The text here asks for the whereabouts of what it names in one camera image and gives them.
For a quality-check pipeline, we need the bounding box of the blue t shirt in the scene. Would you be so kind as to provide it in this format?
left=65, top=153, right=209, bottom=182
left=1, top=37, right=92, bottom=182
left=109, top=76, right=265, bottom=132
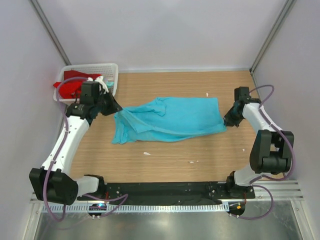
left=112, top=97, right=227, bottom=145

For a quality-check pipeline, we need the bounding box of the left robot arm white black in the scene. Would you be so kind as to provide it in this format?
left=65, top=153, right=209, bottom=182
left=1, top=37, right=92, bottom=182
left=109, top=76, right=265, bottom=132
left=29, top=78, right=122, bottom=206

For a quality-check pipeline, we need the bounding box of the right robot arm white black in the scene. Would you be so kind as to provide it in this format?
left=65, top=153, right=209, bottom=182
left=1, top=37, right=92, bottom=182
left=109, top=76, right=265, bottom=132
left=223, top=86, right=295, bottom=198

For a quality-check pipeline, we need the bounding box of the mint green t shirt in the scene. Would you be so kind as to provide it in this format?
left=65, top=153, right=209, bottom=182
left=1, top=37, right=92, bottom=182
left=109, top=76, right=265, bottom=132
left=104, top=79, right=115, bottom=89

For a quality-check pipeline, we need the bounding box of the white plastic laundry basket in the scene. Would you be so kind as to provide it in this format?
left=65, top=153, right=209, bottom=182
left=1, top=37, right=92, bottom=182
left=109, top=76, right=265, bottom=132
left=53, top=63, right=119, bottom=105

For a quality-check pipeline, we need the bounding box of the dark red t shirt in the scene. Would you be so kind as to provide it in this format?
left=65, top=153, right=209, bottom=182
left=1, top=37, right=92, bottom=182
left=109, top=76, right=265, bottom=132
left=63, top=70, right=102, bottom=80

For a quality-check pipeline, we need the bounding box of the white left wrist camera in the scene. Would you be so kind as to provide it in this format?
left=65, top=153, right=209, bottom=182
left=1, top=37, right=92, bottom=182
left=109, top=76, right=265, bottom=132
left=87, top=75, right=110, bottom=93

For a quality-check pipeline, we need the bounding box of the right aluminium corner post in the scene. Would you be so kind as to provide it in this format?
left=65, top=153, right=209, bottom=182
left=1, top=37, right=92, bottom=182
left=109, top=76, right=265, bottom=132
left=249, top=0, right=298, bottom=75

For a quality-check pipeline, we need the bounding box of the aluminium corner post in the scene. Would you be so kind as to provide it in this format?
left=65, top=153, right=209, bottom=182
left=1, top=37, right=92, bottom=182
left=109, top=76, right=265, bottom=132
left=29, top=0, right=71, bottom=66
left=249, top=0, right=298, bottom=75

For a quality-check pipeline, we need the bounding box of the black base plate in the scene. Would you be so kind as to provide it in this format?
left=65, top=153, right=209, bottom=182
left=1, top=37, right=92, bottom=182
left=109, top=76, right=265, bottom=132
left=90, top=181, right=256, bottom=206

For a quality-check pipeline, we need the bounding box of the left aluminium corner post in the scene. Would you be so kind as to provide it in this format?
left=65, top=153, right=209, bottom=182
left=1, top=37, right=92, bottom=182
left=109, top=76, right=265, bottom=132
left=29, top=0, right=71, bottom=66

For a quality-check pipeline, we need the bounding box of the grey slotted cable duct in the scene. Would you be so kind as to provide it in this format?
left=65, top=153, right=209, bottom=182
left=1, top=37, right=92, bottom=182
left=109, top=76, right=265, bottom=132
left=42, top=202, right=230, bottom=214

